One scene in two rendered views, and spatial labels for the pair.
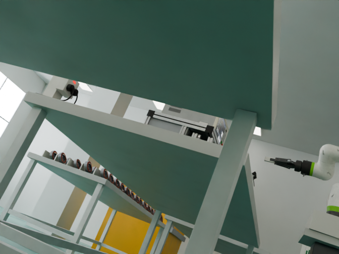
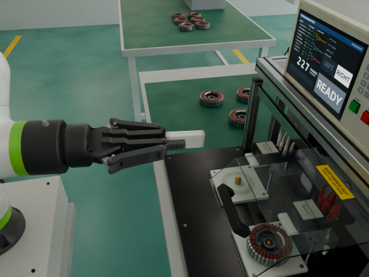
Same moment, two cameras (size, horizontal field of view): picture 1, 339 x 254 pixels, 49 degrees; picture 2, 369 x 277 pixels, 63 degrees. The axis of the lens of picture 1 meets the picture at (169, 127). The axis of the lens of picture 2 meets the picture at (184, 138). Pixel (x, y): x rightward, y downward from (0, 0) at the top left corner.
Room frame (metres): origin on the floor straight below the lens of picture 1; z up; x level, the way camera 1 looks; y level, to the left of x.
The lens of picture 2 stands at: (2.72, -0.94, 1.50)
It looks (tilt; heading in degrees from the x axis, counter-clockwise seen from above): 37 degrees down; 147
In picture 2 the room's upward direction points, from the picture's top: straight up
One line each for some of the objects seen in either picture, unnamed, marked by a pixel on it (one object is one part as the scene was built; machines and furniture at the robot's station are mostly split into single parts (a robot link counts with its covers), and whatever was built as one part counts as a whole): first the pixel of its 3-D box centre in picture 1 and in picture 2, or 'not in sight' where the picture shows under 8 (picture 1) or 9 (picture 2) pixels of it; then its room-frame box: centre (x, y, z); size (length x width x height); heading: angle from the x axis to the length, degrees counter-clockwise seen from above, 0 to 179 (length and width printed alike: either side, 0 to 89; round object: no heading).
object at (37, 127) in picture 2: (305, 168); (50, 148); (2.26, -0.92, 1.17); 0.09 x 0.06 x 0.12; 156
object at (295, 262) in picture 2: not in sight; (267, 249); (2.46, -0.51, 0.78); 0.15 x 0.15 x 0.01; 68
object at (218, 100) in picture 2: not in sight; (211, 98); (1.73, -0.15, 0.77); 0.11 x 0.11 x 0.04
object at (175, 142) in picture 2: not in sight; (171, 148); (2.37, -0.74, 1.16); 0.05 x 0.03 x 0.01; 66
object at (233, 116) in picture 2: not in sight; (241, 118); (1.94, -0.14, 0.77); 0.11 x 0.11 x 0.04
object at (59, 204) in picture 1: (91, 140); not in sight; (6.32, 1.16, 1.65); 0.50 x 0.45 x 3.30; 68
